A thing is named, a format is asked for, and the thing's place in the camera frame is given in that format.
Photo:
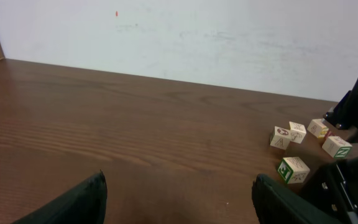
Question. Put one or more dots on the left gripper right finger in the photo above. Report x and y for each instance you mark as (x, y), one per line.
(276, 204)

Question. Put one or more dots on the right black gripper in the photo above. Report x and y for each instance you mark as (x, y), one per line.
(334, 187)

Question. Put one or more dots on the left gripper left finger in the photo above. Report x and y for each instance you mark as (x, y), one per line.
(84, 203)

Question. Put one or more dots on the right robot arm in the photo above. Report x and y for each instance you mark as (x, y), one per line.
(334, 187)

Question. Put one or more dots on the wooden block near blue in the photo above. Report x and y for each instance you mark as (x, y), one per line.
(293, 170)

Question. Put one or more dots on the wooden block teal letter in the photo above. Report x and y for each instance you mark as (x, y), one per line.
(336, 147)

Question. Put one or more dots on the wooden block upper right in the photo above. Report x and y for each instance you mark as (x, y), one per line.
(328, 134)

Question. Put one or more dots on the wooden block red picture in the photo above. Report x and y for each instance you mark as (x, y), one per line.
(280, 138)

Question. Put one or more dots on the wooden block yellow edge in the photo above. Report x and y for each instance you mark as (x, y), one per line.
(318, 128)

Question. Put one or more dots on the wooden block upper left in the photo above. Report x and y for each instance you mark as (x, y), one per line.
(297, 132)

